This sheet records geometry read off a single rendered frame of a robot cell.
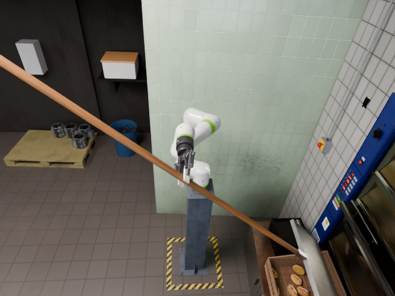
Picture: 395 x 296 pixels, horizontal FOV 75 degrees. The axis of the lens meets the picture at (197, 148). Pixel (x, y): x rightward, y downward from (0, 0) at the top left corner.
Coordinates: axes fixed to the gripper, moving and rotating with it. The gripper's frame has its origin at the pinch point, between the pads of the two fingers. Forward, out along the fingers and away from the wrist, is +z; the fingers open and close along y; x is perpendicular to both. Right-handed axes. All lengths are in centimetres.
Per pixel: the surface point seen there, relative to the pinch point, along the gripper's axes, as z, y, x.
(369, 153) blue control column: -46, -64, -105
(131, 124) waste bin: -265, 174, -35
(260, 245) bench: -47, 56, -146
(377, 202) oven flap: -23, -50, -121
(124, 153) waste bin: -231, 205, -51
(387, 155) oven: -37, -71, -102
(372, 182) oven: -34, -55, -116
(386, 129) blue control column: -45, -79, -92
